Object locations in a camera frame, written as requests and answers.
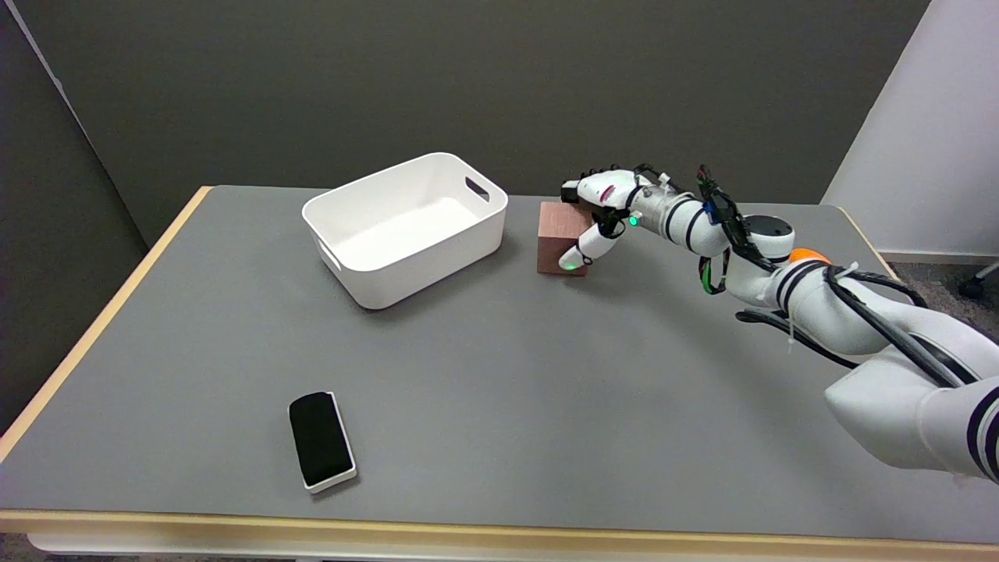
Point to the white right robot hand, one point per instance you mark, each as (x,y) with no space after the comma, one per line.
(602,211)

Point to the wooden cube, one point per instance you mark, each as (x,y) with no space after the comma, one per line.
(559,243)

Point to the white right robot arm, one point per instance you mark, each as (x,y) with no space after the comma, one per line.
(827,312)

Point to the white plastic bin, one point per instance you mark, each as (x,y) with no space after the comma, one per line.
(406,226)

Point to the orange plastic toy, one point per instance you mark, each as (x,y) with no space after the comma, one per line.
(808,254)

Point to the black whiteboard eraser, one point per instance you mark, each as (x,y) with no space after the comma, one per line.
(321,440)

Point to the black chair caster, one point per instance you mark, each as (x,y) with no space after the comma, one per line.
(972,286)

